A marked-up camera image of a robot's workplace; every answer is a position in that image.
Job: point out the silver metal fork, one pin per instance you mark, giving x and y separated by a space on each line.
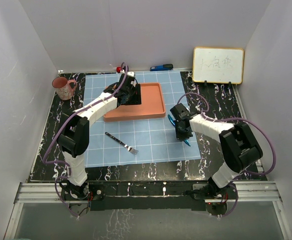
129 148

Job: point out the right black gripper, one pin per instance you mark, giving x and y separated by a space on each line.
180 136

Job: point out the pink floral mug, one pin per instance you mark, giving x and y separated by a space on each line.
64 87

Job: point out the orange plastic tray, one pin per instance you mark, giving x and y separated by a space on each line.
152 106

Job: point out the aluminium frame rail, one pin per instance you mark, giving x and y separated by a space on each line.
245 191

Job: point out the blue checked tablecloth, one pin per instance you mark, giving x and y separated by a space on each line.
155 139

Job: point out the small framed whiteboard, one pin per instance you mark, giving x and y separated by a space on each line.
218 65

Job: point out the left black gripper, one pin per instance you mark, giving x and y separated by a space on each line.
135 89

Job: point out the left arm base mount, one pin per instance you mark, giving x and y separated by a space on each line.
87 191

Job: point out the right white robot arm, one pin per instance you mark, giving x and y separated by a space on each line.
239 146

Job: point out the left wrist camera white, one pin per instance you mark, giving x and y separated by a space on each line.
129 74

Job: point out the blue marker pen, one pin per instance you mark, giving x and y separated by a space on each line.
164 67

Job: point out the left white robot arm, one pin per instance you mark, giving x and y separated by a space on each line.
74 137

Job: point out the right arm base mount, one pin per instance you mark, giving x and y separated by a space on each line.
205 191

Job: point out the blue patterned knife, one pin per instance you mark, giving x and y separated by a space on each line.
173 124

